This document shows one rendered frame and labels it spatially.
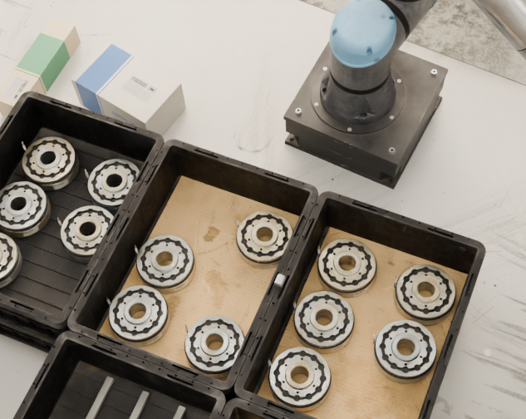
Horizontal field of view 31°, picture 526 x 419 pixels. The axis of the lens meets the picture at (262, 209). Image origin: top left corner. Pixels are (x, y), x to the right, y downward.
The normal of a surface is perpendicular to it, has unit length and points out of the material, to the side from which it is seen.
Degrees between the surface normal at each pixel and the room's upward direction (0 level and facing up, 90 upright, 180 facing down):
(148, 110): 0
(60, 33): 0
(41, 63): 0
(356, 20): 10
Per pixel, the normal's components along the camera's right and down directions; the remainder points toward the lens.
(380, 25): -0.13, -0.35
